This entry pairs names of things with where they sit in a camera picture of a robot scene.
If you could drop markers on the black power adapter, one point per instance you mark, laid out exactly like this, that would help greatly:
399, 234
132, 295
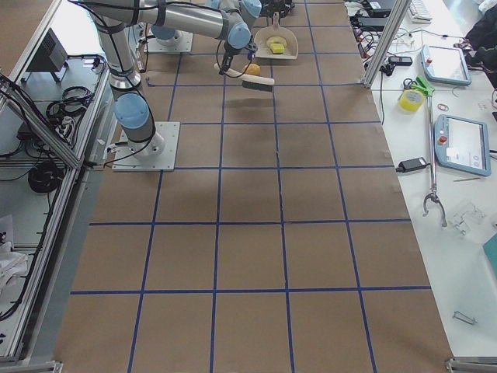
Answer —
412, 165

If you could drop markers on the beige hand brush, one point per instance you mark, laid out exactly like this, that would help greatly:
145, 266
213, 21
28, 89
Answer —
249, 81

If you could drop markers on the near teach pendant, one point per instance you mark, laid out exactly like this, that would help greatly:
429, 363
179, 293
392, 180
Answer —
462, 144

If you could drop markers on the yellow tape roll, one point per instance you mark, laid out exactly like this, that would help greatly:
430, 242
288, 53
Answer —
411, 100

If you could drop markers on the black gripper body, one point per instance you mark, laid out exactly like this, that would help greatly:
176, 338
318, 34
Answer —
276, 3
229, 54

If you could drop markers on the aluminium frame post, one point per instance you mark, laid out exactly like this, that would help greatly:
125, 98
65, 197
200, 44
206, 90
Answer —
391, 28

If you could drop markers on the far teach pendant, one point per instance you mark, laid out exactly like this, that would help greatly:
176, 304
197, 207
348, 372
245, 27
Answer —
445, 65

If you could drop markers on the teach pendant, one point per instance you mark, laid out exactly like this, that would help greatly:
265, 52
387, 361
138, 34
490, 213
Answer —
445, 65
462, 144

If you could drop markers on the beige plastic dustpan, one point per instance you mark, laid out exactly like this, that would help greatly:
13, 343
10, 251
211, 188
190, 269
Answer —
291, 52

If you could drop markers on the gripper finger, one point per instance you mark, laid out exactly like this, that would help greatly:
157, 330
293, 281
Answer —
222, 68
251, 52

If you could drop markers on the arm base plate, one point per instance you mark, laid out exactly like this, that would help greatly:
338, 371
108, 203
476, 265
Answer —
159, 155
180, 43

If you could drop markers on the yellow sponge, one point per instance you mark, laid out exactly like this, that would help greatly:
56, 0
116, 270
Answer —
277, 49

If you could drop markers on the toy potato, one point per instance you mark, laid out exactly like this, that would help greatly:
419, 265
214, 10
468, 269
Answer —
252, 69

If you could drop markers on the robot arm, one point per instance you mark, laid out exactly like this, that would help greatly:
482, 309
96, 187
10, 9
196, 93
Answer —
253, 8
125, 28

